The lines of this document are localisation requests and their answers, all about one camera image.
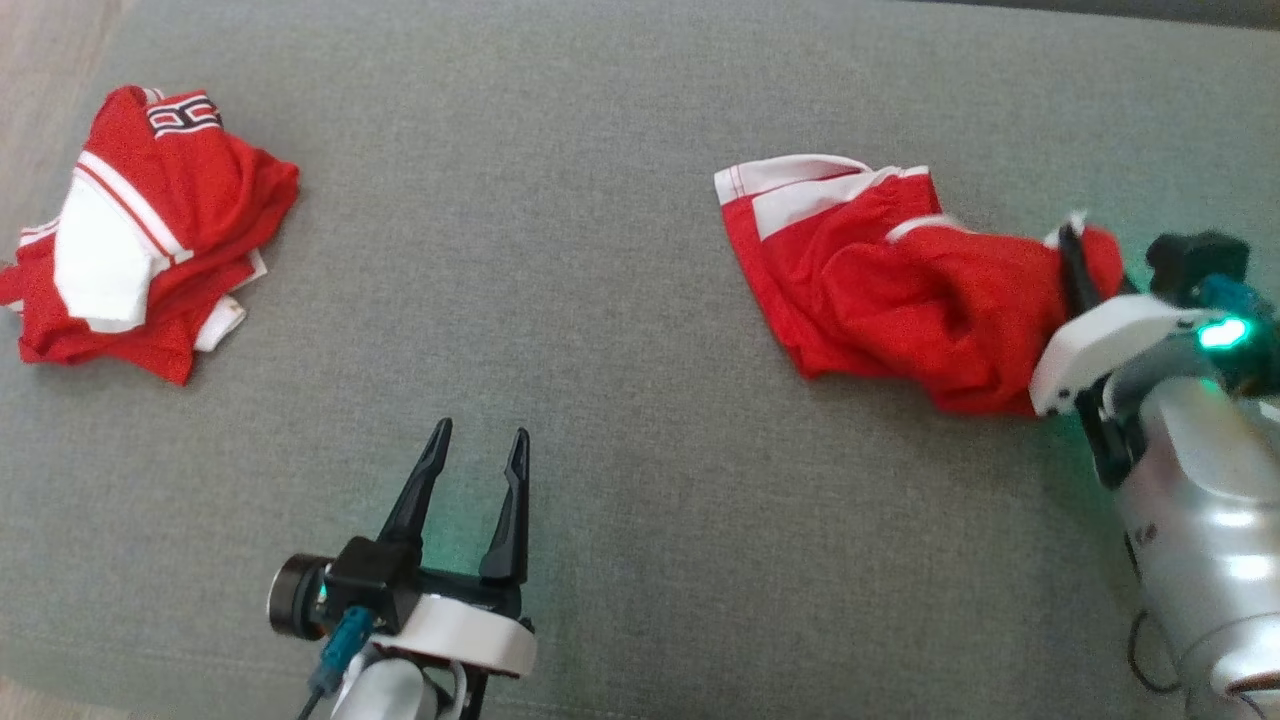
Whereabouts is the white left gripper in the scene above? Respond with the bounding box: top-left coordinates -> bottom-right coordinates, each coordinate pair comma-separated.
377,418 -> 539,683

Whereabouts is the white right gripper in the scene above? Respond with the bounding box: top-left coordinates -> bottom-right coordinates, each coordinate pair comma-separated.
1029,224 -> 1206,418

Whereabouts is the red white sports jersey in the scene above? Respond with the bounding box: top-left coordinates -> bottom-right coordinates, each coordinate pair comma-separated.
714,153 -> 1127,418

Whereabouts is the grey fabric sofa seat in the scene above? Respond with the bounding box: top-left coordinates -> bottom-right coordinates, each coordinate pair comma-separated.
0,0 -> 1280,720

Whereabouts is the crumpled red jersey black print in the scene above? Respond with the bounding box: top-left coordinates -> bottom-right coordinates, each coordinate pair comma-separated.
0,85 -> 301,387

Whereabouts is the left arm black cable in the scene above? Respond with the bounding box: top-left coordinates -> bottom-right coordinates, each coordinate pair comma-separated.
296,605 -> 377,720

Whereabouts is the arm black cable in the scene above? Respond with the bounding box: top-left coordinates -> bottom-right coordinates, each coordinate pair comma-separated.
1128,608 -> 1186,697
296,605 -> 377,720

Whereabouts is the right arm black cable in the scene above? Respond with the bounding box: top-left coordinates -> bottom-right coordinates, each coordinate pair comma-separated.
1128,608 -> 1186,697

